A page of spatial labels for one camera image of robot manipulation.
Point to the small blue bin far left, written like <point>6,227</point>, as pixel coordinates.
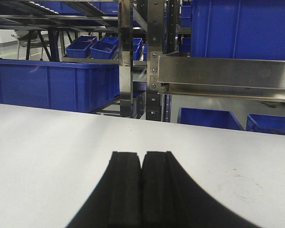
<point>79,49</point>

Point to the small blue bin far right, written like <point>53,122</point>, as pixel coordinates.
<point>102,50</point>

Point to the small blue bin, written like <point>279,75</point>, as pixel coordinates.
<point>102,50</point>
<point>79,49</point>
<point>208,118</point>
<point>266,124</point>

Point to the small blue bin lower middle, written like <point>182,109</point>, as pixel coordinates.
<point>208,118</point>

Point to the small blue bin lower right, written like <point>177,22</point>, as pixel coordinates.
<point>266,124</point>

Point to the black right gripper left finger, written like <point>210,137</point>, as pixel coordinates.
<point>115,201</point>

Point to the large blue bin upper right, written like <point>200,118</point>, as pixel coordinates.
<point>242,29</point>

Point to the large blue bin left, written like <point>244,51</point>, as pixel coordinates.
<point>76,87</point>

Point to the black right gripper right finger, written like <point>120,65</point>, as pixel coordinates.
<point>172,199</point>

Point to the large blue bin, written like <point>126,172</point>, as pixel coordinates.
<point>242,29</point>
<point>76,87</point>

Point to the steel shelving rack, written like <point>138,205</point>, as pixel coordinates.
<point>171,70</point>

